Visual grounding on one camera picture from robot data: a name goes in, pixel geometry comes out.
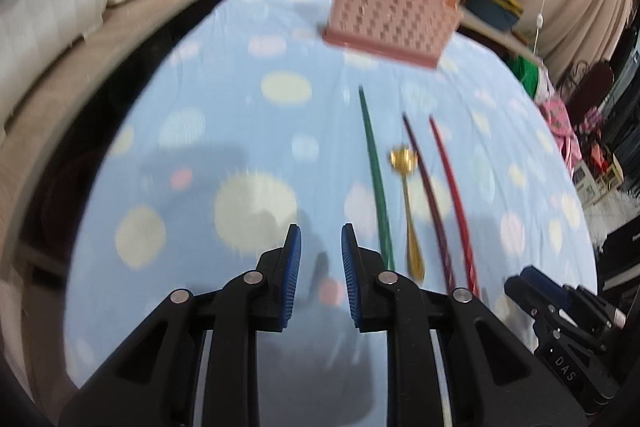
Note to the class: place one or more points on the blue printed tablecloth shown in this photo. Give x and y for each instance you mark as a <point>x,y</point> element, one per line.
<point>225,132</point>

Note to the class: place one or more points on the dark metal chair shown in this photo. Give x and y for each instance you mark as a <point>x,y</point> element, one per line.
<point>590,92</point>

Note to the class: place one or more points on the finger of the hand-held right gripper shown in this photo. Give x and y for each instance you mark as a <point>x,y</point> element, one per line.
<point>545,283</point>
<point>525,296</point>

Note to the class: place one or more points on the blue basin with dishes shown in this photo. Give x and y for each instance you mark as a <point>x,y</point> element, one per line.
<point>492,4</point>

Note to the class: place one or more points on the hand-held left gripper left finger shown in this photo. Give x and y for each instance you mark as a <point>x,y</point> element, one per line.
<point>292,277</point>

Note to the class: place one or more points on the maroon twisted chopstick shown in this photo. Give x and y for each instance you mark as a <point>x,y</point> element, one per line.
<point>430,202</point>

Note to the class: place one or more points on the green plastic bag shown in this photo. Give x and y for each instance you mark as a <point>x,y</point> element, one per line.
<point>527,74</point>

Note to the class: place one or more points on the white dish rack teal lid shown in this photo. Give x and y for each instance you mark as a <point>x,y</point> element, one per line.
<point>45,22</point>

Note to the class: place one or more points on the white stool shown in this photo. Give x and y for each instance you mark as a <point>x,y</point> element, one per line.
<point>597,179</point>

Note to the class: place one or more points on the gold flower spoon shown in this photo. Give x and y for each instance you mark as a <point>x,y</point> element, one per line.
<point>409,217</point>

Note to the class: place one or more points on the red twisted chopstick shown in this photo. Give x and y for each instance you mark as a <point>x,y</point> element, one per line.
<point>456,207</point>

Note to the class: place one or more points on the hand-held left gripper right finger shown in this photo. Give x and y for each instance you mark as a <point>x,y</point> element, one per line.
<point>351,277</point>

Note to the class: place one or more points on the green chopstick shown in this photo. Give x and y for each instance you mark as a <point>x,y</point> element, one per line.
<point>376,177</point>

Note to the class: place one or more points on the pink floral cloth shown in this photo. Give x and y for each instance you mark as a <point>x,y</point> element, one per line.
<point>560,127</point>

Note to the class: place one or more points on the pink perforated utensil holder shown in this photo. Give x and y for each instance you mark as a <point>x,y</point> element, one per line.
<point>395,7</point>

